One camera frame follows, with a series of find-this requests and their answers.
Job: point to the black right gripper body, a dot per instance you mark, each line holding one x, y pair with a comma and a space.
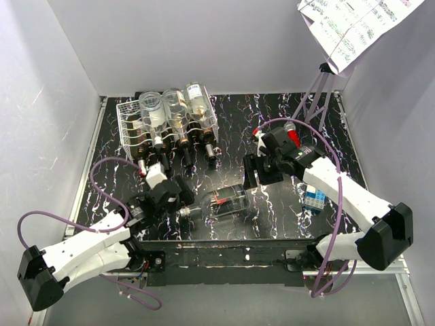
269, 171

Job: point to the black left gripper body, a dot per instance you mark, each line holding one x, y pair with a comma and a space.
175, 206

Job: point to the small bottle white cap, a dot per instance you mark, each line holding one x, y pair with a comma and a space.
218, 203

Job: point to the dark green wine bottle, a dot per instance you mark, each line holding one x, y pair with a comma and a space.
183, 144

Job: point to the dark wine bottle neck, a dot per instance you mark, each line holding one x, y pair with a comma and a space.
164, 149

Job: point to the olive green wine bottle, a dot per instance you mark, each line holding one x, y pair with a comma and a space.
139, 148

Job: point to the clear round glass bottle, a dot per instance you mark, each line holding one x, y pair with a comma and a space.
200, 106

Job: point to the clear bottle black cap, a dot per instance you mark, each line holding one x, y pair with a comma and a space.
177, 115

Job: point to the clear bottle white cap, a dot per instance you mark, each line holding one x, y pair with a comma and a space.
153, 115

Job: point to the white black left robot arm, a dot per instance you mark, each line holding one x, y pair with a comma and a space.
47, 274

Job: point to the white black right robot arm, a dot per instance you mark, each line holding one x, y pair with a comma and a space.
386, 230

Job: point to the red glitter tube bottle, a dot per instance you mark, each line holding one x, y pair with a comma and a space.
290, 129

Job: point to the blue white toy bricks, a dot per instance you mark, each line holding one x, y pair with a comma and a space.
314, 199

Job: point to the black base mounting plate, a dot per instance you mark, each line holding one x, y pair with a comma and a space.
229, 262

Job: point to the purple tripod stand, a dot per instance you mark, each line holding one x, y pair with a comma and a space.
324, 80

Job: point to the white printed paper sheets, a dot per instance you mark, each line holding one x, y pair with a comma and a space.
345, 29

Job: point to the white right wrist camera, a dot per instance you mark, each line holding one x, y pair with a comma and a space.
261, 147

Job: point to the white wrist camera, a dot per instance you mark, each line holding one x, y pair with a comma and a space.
261, 147
155, 175

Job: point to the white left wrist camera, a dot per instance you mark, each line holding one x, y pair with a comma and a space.
155, 175

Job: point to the white wire wine rack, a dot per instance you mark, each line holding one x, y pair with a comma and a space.
126, 109

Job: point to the aluminium frame rail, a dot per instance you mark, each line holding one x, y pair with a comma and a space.
345, 265

